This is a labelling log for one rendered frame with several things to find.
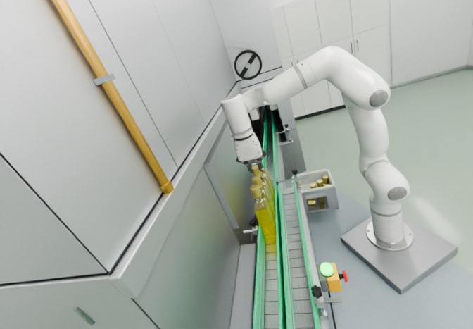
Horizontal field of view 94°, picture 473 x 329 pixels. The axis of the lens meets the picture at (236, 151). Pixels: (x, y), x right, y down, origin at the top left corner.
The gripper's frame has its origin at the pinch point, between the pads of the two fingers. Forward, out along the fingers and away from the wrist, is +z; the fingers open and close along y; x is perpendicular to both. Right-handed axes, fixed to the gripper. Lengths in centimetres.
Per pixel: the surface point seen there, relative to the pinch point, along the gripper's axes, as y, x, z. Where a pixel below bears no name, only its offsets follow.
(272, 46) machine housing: 20, 101, -38
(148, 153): -13, -39, -33
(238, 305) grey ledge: -13, -39, 30
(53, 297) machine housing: -32, -61, -18
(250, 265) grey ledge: -9.9, -24.2, 30.0
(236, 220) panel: -12.3, -13.6, 15.6
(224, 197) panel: -12.9, -13.6, 2.6
